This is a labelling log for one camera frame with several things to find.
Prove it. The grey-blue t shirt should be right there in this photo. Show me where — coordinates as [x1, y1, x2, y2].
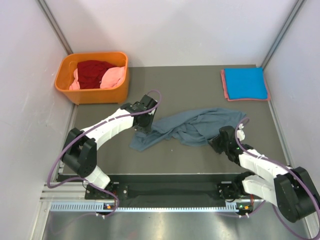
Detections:
[129, 107, 247, 152]

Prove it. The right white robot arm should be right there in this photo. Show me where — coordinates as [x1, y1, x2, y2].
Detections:
[208, 125, 320, 223]

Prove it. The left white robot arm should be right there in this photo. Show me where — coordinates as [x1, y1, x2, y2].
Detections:
[59, 94, 159, 199]

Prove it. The pink t shirt in bin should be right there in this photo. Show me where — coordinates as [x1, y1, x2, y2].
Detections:
[69, 66, 126, 90]

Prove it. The folded bright blue t shirt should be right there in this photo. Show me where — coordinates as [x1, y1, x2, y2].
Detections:
[223, 66, 268, 101]

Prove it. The folded pink t shirt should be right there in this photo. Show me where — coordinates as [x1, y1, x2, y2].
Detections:
[220, 68, 271, 102]

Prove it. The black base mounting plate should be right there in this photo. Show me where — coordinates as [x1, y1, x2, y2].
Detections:
[56, 173, 281, 209]

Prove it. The dark red t shirt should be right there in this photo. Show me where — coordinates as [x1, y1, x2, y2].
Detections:
[77, 60, 116, 90]

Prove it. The orange plastic bin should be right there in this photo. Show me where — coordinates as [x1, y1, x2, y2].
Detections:
[54, 51, 130, 105]

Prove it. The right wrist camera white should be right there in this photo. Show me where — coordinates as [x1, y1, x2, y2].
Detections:
[236, 123, 246, 142]

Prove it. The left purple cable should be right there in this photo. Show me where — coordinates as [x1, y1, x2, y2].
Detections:
[46, 89, 162, 218]

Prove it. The aluminium frame rail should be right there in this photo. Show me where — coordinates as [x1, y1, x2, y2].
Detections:
[40, 182, 115, 202]

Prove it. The white slotted cable duct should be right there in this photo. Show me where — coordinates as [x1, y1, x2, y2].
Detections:
[49, 201, 253, 212]

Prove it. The left aluminium corner post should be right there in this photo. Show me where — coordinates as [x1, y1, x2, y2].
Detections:
[36, 0, 73, 55]

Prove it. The aluminium corner post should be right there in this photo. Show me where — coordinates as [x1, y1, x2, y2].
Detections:
[36, 0, 73, 55]
[260, 0, 307, 69]

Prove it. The right aluminium corner post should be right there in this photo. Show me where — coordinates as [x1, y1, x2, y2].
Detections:
[260, 0, 307, 69]

